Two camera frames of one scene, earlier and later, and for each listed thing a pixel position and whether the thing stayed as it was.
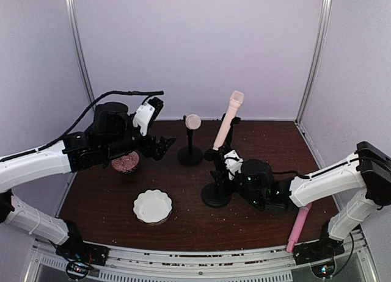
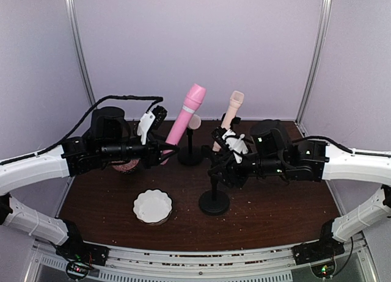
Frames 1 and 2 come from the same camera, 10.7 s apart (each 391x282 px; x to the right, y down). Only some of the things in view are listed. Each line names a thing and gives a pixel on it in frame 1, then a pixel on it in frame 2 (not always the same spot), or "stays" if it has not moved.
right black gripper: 220,165 → 226,171
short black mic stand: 191,155 stays
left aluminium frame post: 71,8 stays
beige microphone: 193,121 stays
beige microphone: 236,99 stays
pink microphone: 303,213 → 195,95
